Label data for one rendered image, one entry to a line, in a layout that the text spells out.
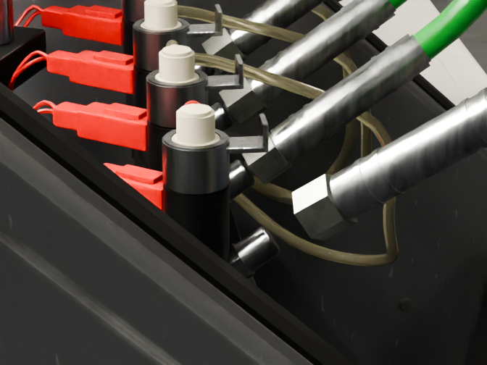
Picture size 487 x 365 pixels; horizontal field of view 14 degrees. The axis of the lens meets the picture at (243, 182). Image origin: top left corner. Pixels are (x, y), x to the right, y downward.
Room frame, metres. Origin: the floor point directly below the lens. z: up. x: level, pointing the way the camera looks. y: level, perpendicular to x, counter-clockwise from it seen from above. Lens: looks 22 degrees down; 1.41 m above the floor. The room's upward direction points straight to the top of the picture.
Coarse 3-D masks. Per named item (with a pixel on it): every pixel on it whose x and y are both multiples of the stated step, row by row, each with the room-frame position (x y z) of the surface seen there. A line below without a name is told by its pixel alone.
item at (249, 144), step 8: (248, 136) 0.77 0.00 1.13; (256, 136) 0.77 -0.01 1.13; (232, 144) 0.76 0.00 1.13; (240, 144) 0.76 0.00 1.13; (248, 144) 0.76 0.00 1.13; (256, 144) 0.76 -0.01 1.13; (232, 152) 0.76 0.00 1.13; (240, 152) 0.76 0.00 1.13; (248, 152) 0.76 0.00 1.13; (256, 152) 0.76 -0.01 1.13; (264, 152) 0.76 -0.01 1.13
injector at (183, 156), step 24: (168, 144) 0.75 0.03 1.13; (216, 144) 0.75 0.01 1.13; (168, 168) 0.75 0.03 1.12; (192, 168) 0.75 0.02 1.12; (216, 168) 0.75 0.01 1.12; (168, 192) 0.75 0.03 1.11; (192, 192) 0.75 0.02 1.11; (216, 192) 0.75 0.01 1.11; (192, 216) 0.75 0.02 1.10; (216, 216) 0.75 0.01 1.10; (216, 240) 0.75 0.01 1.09; (264, 240) 0.76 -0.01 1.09; (240, 264) 0.76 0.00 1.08
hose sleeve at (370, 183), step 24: (480, 96) 0.65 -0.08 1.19; (432, 120) 0.66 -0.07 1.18; (456, 120) 0.65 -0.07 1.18; (480, 120) 0.65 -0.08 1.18; (408, 144) 0.66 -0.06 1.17; (432, 144) 0.65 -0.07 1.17; (456, 144) 0.65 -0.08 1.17; (480, 144) 0.65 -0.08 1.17; (360, 168) 0.66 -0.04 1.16; (384, 168) 0.66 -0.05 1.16; (408, 168) 0.65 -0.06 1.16; (432, 168) 0.65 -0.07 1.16; (336, 192) 0.66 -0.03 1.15; (360, 192) 0.66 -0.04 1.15; (384, 192) 0.66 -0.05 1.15
